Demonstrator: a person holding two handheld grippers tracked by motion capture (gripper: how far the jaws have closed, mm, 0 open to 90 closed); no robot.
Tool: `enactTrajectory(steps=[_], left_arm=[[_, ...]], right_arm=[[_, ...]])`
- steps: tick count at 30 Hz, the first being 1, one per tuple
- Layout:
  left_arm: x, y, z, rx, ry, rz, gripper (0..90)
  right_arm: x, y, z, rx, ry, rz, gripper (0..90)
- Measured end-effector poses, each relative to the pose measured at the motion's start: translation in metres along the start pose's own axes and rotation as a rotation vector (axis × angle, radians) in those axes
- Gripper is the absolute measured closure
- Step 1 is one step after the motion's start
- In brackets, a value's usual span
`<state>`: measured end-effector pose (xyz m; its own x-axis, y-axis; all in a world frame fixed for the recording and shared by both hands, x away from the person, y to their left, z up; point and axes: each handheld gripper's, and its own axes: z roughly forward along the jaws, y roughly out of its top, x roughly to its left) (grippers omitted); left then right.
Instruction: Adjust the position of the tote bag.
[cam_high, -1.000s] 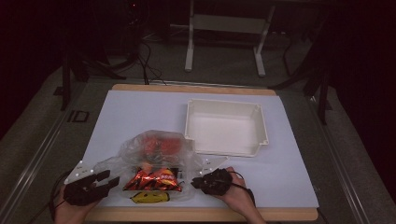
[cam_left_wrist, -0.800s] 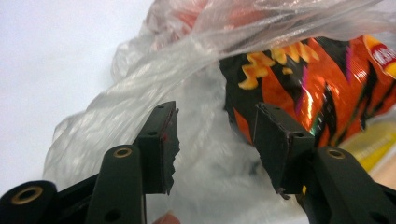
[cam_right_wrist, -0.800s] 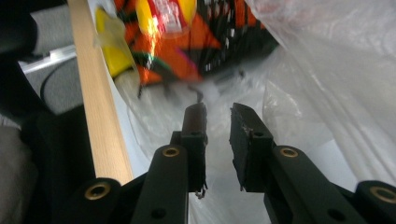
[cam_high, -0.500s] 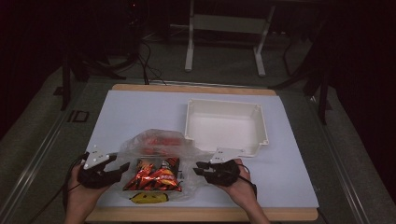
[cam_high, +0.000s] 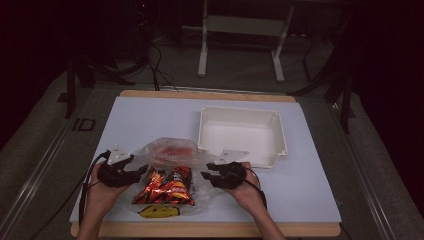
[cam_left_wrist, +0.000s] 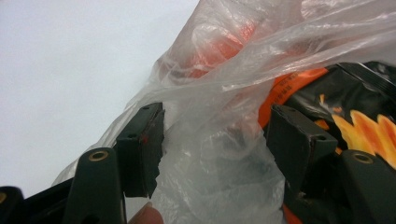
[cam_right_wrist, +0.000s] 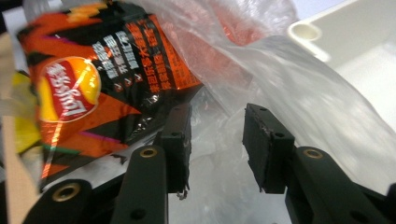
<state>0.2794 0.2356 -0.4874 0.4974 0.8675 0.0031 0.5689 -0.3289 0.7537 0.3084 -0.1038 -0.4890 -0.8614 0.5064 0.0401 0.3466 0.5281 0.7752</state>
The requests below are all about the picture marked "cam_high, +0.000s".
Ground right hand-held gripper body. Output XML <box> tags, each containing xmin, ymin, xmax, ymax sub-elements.
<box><xmin>213</xmin><ymin>148</ymin><xmax>250</xmax><ymax>191</ymax></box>

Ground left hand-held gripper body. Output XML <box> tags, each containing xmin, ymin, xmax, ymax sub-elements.
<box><xmin>96</xmin><ymin>143</ymin><xmax>141</xmax><ymax>189</ymax></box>

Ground orange red chip packet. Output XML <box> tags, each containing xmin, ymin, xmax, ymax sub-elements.
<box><xmin>131</xmin><ymin>165</ymin><xmax>196</xmax><ymax>207</ymax></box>

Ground clear plastic bag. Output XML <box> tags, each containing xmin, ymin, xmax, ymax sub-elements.
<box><xmin>115</xmin><ymin>136</ymin><xmax>250</xmax><ymax>218</ymax></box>

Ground red snack packet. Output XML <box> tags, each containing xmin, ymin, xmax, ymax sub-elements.
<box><xmin>159</xmin><ymin>145</ymin><xmax>195</xmax><ymax>158</ymax></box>

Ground white plastic bin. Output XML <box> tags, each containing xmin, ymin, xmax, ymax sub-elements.
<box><xmin>196</xmin><ymin>105</ymin><xmax>289</xmax><ymax>170</ymax></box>

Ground yellow snack packet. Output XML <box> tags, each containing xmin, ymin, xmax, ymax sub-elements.
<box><xmin>137</xmin><ymin>205</ymin><xmax>181</xmax><ymax>220</ymax></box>

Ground person's left hand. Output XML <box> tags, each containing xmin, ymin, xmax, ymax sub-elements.
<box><xmin>86</xmin><ymin>162</ymin><xmax>132</xmax><ymax>214</ymax></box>

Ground person's right hand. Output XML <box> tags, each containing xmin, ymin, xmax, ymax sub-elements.
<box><xmin>222</xmin><ymin>161</ymin><xmax>268</xmax><ymax>214</ymax></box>

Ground white table mat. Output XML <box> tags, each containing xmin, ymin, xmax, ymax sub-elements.
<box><xmin>68</xmin><ymin>96</ymin><xmax>343</xmax><ymax>225</ymax></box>

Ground wooden table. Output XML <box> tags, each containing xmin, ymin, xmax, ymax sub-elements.
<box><xmin>70</xmin><ymin>89</ymin><xmax>342</xmax><ymax>239</ymax></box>

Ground black metal stand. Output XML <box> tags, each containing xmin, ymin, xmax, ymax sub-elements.
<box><xmin>64</xmin><ymin>58</ymin><xmax>78</xmax><ymax>120</ymax></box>
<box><xmin>339</xmin><ymin>74</ymin><xmax>355</xmax><ymax>135</ymax></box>

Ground white metal stand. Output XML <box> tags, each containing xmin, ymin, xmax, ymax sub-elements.
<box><xmin>197</xmin><ymin>0</ymin><xmax>296</xmax><ymax>84</ymax></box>

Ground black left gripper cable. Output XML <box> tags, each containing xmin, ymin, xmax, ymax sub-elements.
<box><xmin>77</xmin><ymin>149</ymin><xmax>112</xmax><ymax>228</ymax></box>

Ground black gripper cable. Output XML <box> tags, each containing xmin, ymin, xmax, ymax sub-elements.
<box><xmin>244</xmin><ymin>166</ymin><xmax>269</xmax><ymax>210</ymax></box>
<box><xmin>77</xmin><ymin>149</ymin><xmax>112</xmax><ymax>228</ymax></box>

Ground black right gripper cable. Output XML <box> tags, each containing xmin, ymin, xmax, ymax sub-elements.
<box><xmin>244</xmin><ymin>166</ymin><xmax>269</xmax><ymax>210</ymax></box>

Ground metal floor rail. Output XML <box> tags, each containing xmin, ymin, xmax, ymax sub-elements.
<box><xmin>328</xmin><ymin>102</ymin><xmax>398</xmax><ymax>240</ymax></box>
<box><xmin>0</xmin><ymin>116</ymin><xmax>83</xmax><ymax>240</ymax></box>

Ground black floor cables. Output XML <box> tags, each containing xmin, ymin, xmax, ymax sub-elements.
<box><xmin>145</xmin><ymin>43</ymin><xmax>180</xmax><ymax>92</ymax></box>

